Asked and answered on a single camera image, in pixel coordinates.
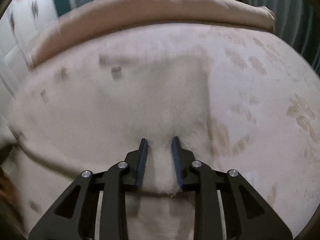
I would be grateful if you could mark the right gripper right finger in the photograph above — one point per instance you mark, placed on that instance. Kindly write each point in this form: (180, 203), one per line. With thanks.
(226, 204)

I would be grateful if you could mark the beige sweater with black hearts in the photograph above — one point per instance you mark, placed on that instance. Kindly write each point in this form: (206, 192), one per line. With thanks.
(89, 117)

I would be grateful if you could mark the pink floral bed blanket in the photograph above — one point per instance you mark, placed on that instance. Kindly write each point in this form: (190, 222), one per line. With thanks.
(264, 122)

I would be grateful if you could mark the white panelled wardrobe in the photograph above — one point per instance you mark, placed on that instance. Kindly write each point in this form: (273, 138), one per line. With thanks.
(21, 26)

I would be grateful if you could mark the folded pink duvet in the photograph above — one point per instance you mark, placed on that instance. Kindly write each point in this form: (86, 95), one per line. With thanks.
(100, 17)

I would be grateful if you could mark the grey-green striped curtain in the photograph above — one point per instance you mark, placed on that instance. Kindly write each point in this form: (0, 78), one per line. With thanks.
(297, 24)

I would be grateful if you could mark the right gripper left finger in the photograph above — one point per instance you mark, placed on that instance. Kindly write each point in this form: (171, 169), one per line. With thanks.
(73, 214)

